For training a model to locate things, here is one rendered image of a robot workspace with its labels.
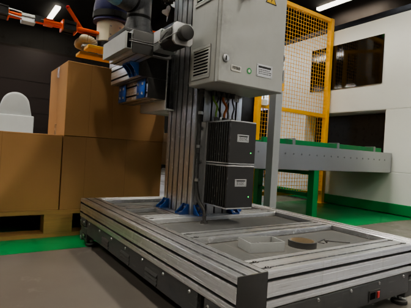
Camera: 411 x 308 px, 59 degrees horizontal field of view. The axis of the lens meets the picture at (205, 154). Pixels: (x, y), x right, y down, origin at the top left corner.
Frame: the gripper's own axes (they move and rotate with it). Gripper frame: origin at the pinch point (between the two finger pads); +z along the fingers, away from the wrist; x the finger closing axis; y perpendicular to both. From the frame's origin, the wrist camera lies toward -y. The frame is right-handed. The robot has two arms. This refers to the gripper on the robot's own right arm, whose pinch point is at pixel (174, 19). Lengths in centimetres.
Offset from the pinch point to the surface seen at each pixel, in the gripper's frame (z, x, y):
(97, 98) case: 53, -6, 42
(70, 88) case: 50, -5, 57
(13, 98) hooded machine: -2, -579, 34
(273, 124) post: 60, 24, -64
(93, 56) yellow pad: 24, -31, 38
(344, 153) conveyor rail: 74, 5, -166
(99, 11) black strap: 0.1, -19.8, 39.5
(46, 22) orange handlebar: 12, -23, 67
